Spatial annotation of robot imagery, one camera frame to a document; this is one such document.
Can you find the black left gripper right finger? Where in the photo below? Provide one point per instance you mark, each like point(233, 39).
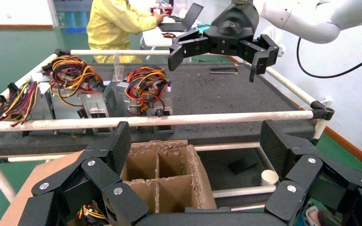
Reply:
point(306, 174)

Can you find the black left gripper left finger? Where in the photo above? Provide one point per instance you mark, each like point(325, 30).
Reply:
point(106, 174)

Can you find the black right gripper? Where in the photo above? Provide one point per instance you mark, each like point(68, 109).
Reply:
point(234, 25)

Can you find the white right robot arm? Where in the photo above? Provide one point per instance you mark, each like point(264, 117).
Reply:
point(318, 21)

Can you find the cardboard box with dividers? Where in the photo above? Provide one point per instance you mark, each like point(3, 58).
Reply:
point(174, 193)

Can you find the seated person's hand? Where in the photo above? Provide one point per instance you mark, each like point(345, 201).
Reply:
point(161, 18)

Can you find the teal object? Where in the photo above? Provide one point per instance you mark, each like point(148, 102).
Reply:
point(203, 28)

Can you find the white paper cup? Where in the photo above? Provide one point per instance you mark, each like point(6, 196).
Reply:
point(270, 178)

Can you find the white pink shoe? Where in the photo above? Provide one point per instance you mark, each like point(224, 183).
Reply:
point(313, 216)

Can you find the black laptop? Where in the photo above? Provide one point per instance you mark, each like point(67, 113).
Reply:
point(193, 15)

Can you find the dark grey felt table mat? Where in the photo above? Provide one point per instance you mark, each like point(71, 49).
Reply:
point(224, 99)

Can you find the black orange mouse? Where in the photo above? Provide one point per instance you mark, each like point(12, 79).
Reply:
point(168, 35)

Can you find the black flat pad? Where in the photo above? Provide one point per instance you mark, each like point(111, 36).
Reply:
point(243, 165)

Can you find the white desk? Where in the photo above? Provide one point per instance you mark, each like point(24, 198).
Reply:
point(156, 39)

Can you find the black shelf mat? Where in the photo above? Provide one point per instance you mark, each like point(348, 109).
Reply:
point(218, 168)

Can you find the clear acrylic sign holder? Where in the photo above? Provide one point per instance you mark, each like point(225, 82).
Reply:
point(118, 67)

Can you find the seated person in yellow coat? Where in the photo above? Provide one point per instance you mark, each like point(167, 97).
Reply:
point(112, 25)

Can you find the white pipe rail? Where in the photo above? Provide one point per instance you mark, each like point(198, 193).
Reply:
point(224, 146)
point(168, 120)
point(293, 89)
point(121, 52)
point(265, 159)
point(42, 65)
point(243, 192)
point(246, 207)

